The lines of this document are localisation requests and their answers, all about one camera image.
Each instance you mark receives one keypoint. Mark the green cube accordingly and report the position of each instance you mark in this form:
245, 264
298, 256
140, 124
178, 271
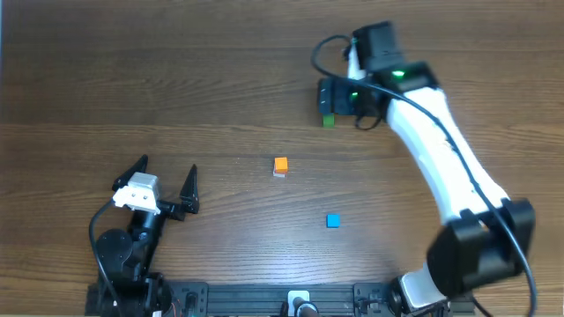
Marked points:
328, 122

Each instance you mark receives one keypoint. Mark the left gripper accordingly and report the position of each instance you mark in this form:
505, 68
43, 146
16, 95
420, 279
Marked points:
172, 211

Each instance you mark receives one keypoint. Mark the mounting rail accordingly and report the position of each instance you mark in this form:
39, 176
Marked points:
264, 299

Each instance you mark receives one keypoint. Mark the blue cube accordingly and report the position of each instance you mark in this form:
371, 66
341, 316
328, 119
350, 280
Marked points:
333, 221

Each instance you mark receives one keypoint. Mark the white cube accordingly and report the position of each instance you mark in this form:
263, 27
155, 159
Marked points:
278, 174

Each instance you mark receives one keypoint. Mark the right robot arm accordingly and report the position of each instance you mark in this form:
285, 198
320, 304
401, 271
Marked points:
440, 163

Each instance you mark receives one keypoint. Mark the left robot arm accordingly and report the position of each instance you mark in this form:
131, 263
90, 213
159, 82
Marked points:
114, 255

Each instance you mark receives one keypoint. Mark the orange cube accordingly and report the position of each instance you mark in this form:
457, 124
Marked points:
281, 164

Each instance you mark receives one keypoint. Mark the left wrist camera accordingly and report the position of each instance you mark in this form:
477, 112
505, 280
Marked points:
137, 193

